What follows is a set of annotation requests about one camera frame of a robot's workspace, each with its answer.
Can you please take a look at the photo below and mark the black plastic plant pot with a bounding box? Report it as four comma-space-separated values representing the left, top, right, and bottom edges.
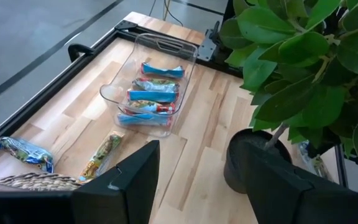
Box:
219, 0, 358, 195

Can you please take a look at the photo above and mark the black frame clamp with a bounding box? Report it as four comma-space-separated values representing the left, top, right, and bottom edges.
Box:
67, 43, 96, 63

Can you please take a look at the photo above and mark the blue candy top middle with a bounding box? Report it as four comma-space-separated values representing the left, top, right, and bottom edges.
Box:
0, 136, 55, 174

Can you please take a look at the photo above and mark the yellow green granola bar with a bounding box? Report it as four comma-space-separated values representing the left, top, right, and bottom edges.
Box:
78, 131, 126, 184

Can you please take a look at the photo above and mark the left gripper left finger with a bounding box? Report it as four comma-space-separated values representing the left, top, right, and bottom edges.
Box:
71, 139, 162, 224

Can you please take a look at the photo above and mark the blue red green granola bar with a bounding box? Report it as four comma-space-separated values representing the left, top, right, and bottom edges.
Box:
125, 99, 177, 115

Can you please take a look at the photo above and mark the black metal table frame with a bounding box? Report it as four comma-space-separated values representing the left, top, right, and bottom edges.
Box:
0, 20, 349, 190

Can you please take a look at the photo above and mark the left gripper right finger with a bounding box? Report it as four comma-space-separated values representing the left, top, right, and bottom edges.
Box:
237, 141, 314, 224

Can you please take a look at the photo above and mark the clear plastic bin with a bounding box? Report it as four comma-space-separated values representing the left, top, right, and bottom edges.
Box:
99, 32, 199, 138

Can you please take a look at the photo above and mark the round woven placemat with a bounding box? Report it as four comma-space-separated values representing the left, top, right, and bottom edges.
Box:
0, 172, 84, 192

